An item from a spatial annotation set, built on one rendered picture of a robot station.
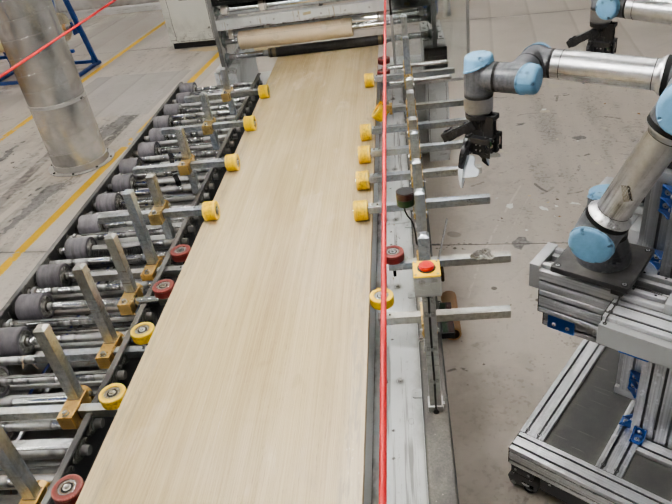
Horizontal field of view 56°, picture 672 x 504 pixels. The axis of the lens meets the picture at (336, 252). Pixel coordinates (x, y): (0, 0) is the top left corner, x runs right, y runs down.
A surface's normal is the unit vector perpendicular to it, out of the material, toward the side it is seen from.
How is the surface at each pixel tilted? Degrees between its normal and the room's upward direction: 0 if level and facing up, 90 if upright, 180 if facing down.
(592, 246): 97
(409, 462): 0
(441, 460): 0
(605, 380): 0
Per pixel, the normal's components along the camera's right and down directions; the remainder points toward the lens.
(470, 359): -0.14, -0.82
